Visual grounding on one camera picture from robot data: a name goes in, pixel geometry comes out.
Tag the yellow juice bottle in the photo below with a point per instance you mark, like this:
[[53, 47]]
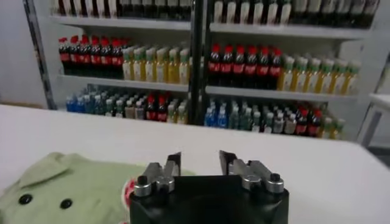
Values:
[[173, 71], [184, 72], [138, 69], [288, 79], [353, 82], [327, 81], [127, 68], [314, 81], [150, 70], [301, 80], [340, 82], [161, 70]]

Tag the small red-cap cola bottle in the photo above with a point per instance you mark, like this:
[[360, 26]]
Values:
[[302, 124], [161, 112], [314, 125], [150, 111]]

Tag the small white-label drink bottle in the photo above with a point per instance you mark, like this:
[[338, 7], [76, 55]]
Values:
[[119, 110], [268, 124], [256, 123], [109, 109]]

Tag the glass door drink cabinet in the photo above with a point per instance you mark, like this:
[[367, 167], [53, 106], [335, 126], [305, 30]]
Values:
[[122, 82], [274, 94]]

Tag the white-cap dark drink bottle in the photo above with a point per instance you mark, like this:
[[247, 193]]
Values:
[[147, 9], [184, 9], [300, 12], [356, 13], [314, 12], [160, 9], [342, 13], [327, 12], [123, 8], [172, 9], [135, 8]]

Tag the small yellow tea bottle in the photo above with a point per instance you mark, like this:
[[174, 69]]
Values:
[[182, 115], [172, 115], [338, 130], [327, 129]]

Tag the small dark drink bottle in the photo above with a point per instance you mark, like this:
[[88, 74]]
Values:
[[278, 124], [139, 112], [289, 125], [129, 111]]

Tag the light green t-shirt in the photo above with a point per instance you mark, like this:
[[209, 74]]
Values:
[[76, 182]]

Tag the small blue water bottle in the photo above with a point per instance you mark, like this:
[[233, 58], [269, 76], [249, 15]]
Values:
[[222, 119], [80, 105], [210, 118], [70, 105]]

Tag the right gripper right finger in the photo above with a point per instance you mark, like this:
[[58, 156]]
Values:
[[250, 175]]

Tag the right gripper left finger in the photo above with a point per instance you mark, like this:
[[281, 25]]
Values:
[[161, 179]]

